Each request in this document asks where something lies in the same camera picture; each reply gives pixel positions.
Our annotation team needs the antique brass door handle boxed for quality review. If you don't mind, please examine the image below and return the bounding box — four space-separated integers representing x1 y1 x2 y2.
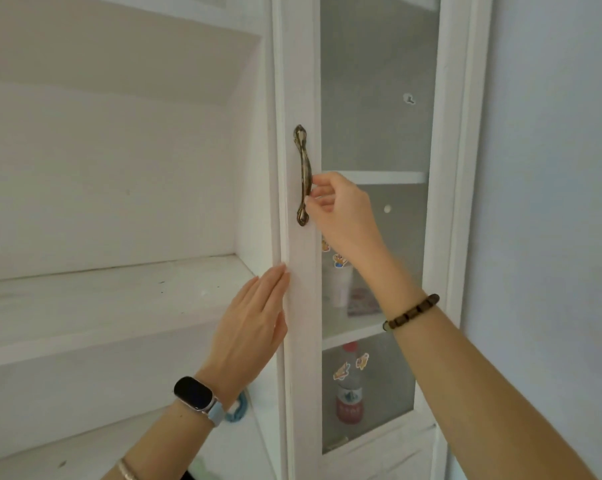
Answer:
293 125 313 227

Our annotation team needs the person's right forearm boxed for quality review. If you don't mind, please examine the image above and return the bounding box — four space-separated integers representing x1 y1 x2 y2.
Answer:
384 295 599 480

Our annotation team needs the person's left forearm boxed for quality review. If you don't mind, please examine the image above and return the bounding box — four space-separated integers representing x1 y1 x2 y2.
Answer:
100 395 223 480

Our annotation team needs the clear bottle with red label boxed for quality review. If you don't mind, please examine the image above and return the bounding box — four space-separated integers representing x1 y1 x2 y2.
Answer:
335 341 366 426

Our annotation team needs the white wooden cabinet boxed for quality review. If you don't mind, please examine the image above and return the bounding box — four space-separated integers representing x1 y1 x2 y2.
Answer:
0 0 494 480

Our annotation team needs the person's left hand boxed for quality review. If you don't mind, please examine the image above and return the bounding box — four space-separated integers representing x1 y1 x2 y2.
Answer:
195 263 292 401

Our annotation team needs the white inner shelf board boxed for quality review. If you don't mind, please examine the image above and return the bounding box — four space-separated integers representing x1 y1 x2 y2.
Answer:
322 315 387 351
331 170 427 186

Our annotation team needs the black smartwatch, light blue strap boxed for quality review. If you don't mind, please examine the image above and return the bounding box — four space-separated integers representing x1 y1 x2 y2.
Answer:
173 376 227 428

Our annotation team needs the brown bead bracelet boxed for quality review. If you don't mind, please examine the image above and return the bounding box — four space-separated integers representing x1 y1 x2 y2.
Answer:
383 294 440 332

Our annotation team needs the white plastic cup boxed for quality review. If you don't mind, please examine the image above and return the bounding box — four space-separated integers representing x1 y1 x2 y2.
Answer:
325 265 354 309

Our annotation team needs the white glass cabinet door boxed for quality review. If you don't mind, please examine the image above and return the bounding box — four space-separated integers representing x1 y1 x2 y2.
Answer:
272 0 492 480

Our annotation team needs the person's right hand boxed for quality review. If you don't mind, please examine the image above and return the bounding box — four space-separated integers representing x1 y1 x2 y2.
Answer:
304 171 417 301

